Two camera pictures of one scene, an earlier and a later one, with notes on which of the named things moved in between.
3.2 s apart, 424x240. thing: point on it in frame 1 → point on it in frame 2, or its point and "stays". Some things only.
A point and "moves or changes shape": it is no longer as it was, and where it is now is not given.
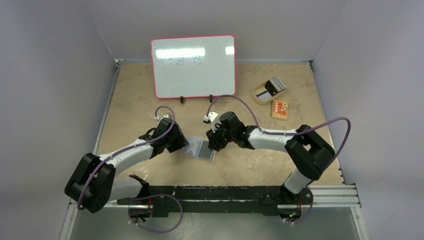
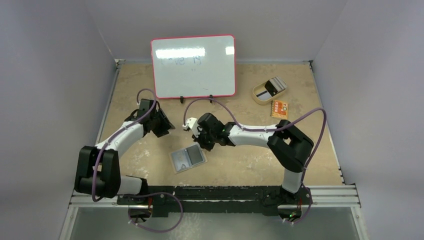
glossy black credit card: [205, 152] moves or changes shape
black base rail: [219, 200] stays
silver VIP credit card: [192, 149] → [181, 160]
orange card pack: [279, 109] stays
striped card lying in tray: [263, 95] stays
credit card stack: [275, 85] stays
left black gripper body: [175, 142] → [155, 118]
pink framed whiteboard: [194, 66] stays
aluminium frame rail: [336, 196] stays
